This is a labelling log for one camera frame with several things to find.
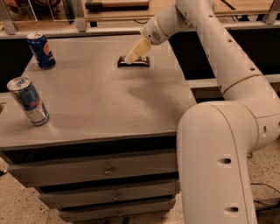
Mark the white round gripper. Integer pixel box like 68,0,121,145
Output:
124,16,169,64

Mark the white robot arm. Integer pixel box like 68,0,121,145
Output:
125,0,280,224

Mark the wooden table in background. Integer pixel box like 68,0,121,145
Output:
81,0,274,21

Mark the blue pepsi can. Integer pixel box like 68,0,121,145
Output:
27,32,56,69

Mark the grey drawer cabinet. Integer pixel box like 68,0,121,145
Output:
1,35,194,224

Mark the silver blue red bull can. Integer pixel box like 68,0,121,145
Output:
7,77,49,126

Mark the metal railing frame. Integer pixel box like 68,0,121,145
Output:
0,0,274,39

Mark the black floor cable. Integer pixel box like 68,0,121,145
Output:
250,183,280,208

